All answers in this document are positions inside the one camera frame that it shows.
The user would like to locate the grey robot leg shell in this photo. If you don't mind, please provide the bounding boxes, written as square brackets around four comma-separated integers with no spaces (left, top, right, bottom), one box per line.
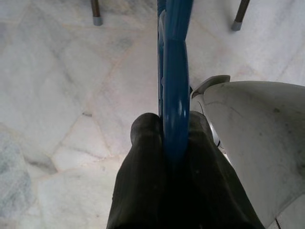
[190,75,305,229]

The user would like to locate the marble pattern folding table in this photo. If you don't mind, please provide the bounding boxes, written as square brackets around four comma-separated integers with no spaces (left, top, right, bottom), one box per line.
[90,0,250,31]

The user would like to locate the blue plastic hanger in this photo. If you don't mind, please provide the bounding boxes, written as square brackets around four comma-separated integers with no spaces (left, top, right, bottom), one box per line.
[156,0,191,167]

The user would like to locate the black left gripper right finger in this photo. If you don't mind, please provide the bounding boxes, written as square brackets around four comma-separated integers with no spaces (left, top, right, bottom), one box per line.
[176,111,266,229]

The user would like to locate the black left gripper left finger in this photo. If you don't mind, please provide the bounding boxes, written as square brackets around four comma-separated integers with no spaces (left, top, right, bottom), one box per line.
[106,113,178,229]

